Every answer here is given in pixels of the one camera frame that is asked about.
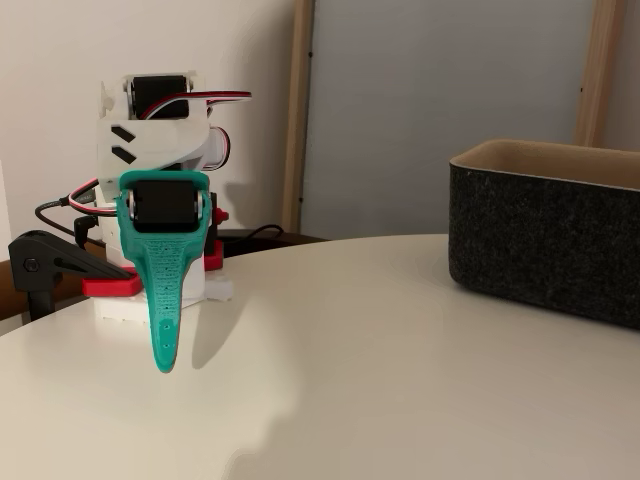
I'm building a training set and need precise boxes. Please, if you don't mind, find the black power plug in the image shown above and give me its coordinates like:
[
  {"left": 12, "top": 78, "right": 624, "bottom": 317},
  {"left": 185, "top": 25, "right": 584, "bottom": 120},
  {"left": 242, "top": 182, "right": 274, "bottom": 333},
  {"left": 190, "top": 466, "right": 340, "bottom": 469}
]
[{"left": 73, "top": 214, "right": 101, "bottom": 249}]

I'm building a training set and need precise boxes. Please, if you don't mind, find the grey usb cable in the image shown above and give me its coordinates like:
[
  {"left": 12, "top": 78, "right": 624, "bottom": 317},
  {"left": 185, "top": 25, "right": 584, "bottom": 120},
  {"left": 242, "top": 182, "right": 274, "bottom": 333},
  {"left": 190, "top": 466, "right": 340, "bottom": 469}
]
[{"left": 34, "top": 198, "right": 101, "bottom": 237}]

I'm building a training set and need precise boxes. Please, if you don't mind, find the dark grey felt basket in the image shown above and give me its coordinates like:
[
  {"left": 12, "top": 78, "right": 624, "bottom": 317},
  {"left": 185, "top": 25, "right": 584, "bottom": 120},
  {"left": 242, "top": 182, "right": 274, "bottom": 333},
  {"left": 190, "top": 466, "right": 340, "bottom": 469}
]
[{"left": 448, "top": 139, "right": 640, "bottom": 331}]

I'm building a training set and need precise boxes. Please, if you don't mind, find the black red bar clamp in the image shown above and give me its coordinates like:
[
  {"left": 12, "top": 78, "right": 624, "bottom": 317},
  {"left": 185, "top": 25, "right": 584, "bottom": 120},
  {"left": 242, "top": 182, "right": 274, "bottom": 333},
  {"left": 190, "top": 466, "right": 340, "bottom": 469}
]
[
  {"left": 7, "top": 229, "right": 144, "bottom": 321},
  {"left": 202, "top": 192, "right": 230, "bottom": 272}
]

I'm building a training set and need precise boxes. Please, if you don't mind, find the pale grey panel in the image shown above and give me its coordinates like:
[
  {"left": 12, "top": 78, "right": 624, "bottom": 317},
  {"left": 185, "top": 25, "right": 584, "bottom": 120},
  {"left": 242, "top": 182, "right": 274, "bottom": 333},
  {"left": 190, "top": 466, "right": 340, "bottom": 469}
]
[{"left": 302, "top": 0, "right": 595, "bottom": 240}]

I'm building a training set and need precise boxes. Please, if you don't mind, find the red white black servo wire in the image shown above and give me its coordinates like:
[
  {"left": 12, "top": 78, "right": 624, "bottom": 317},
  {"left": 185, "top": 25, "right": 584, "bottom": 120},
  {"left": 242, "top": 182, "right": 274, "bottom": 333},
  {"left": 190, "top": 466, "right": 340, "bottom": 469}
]
[
  {"left": 66, "top": 172, "right": 102, "bottom": 217},
  {"left": 142, "top": 88, "right": 254, "bottom": 121}
]

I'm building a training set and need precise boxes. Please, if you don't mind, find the thin black cable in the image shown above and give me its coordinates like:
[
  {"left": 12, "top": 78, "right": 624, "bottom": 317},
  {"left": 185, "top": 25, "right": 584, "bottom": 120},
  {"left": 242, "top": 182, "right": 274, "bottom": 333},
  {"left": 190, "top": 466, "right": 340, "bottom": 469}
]
[{"left": 224, "top": 224, "right": 286, "bottom": 254}]

